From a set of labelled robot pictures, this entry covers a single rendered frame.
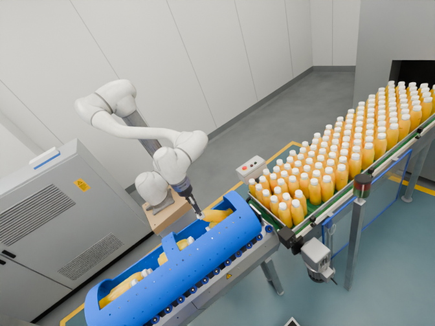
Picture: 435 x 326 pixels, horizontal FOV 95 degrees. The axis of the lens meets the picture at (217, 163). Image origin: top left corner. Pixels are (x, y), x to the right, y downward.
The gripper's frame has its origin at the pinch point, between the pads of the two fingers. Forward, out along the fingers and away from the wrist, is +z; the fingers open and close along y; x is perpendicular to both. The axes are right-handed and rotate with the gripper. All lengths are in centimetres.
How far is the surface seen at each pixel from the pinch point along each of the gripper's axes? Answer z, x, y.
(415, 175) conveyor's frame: 88, 173, 26
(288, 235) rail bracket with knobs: 24.1, 32.5, 27.7
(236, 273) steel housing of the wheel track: 38.6, -0.6, 19.0
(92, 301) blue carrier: 2, -60, 7
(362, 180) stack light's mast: -2, 65, 42
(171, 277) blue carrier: 7.5, -26.4, 17.3
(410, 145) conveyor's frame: 34, 141, 28
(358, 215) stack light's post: 22, 65, 43
